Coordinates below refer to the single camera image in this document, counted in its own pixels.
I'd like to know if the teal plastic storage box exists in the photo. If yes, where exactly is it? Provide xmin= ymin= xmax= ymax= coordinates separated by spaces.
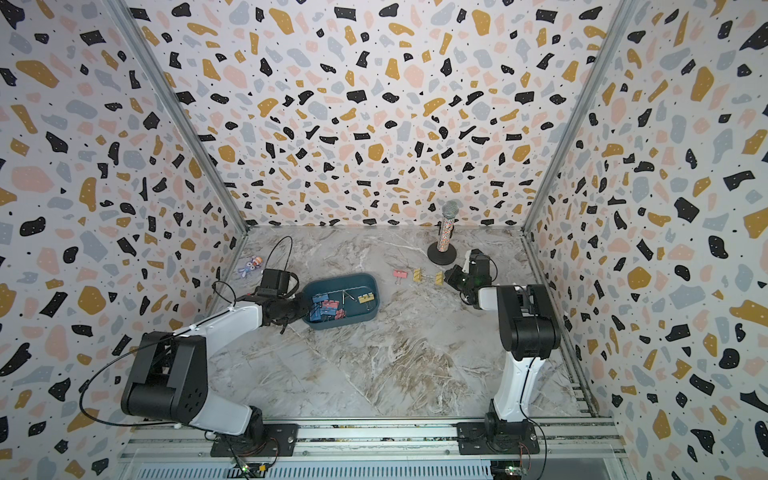
xmin=303 ymin=273 xmax=380 ymax=330

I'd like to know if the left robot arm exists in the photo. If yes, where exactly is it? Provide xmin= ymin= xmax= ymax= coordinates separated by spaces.
xmin=78 ymin=266 xmax=311 ymax=444

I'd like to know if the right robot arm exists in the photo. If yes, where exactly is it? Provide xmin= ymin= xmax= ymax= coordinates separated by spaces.
xmin=445 ymin=249 xmax=561 ymax=451

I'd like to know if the purple bunny plush toy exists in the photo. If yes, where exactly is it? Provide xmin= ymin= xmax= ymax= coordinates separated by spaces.
xmin=237 ymin=256 xmax=264 ymax=279

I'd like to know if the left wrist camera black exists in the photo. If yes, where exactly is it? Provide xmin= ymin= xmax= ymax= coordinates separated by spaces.
xmin=256 ymin=268 xmax=300 ymax=299

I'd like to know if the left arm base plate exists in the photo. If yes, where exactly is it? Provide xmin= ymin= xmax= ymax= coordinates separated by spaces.
xmin=210 ymin=423 xmax=299 ymax=458

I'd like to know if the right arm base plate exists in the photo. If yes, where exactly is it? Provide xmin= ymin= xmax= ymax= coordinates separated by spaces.
xmin=456 ymin=420 xmax=540 ymax=455

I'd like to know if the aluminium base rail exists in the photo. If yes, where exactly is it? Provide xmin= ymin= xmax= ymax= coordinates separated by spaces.
xmin=116 ymin=418 xmax=635 ymax=479

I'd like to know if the aluminium frame corner post right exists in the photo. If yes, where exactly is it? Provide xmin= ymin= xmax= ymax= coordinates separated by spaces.
xmin=521 ymin=0 xmax=638 ymax=235

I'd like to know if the aluminium frame corner post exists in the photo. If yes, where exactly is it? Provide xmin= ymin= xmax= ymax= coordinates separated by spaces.
xmin=521 ymin=0 xmax=638 ymax=235
xmin=104 ymin=0 xmax=248 ymax=234

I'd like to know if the aluminium frame corner post left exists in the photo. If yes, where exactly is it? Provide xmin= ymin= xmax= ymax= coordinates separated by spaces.
xmin=104 ymin=0 xmax=248 ymax=234

